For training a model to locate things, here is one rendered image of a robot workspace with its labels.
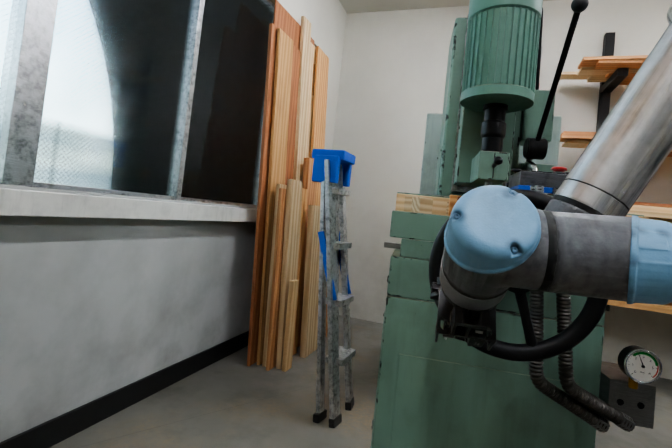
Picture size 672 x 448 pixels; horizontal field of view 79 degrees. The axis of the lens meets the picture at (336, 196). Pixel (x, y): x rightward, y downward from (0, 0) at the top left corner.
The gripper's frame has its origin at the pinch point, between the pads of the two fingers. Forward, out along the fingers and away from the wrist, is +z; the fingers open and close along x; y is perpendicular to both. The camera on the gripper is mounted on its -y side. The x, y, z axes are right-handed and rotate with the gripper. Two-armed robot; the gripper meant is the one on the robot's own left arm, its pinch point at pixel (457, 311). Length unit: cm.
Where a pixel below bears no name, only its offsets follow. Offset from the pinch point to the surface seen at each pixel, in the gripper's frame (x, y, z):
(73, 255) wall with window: -123, -15, 46
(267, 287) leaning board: -92, -43, 147
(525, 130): 19, -65, 31
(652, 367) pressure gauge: 36.2, -1.1, 21.1
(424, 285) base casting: -5.6, -10.9, 20.5
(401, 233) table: -11.5, -20.3, 15.2
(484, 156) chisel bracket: 6.0, -44.0, 16.6
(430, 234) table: -5.3, -20.8, 15.2
